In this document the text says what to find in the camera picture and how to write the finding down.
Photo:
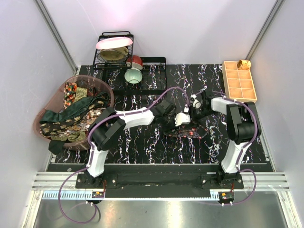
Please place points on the red bowl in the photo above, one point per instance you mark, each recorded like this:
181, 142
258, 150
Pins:
135, 62

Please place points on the olive gold patterned tie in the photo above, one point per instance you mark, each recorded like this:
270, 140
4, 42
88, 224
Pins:
80, 93

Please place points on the pink plate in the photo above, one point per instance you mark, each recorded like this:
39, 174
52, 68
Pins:
116, 42

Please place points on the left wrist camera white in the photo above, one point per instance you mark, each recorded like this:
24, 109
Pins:
182, 118

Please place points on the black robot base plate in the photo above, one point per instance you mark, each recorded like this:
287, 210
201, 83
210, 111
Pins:
158, 192

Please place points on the dark floral red-dotted tie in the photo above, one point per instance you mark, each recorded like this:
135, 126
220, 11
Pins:
191, 132

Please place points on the pale green ceramic bowl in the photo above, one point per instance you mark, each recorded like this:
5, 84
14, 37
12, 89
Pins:
133, 76

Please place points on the colourful cartoon pattern tie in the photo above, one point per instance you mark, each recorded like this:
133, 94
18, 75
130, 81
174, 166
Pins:
69, 93

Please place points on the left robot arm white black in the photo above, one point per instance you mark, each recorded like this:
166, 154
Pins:
109, 126

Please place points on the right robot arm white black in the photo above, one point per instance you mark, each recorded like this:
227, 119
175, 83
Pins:
243, 124

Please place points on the aluminium frame rail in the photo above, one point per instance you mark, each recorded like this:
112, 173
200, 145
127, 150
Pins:
275, 181

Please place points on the rolled beige tie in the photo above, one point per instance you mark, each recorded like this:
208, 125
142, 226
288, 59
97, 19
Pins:
244, 65

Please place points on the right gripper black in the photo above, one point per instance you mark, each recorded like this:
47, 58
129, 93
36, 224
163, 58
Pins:
192, 115

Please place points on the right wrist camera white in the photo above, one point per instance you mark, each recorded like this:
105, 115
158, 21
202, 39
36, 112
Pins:
194, 102

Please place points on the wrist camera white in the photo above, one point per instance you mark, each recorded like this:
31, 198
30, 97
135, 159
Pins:
194, 102
182, 118

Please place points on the olive yellow plate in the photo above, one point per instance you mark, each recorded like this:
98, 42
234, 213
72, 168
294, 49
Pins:
113, 55

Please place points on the wooden compartment box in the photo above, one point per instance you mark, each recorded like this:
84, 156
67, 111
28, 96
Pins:
238, 83

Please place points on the dark green tie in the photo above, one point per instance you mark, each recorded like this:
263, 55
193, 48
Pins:
57, 147

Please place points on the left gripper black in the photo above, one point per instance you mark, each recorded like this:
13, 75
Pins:
173, 117

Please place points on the black wire dish rack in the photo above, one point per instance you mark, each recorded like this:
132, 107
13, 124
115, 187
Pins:
154, 78

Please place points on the brown translucent plastic basin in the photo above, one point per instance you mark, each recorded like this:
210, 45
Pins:
56, 102

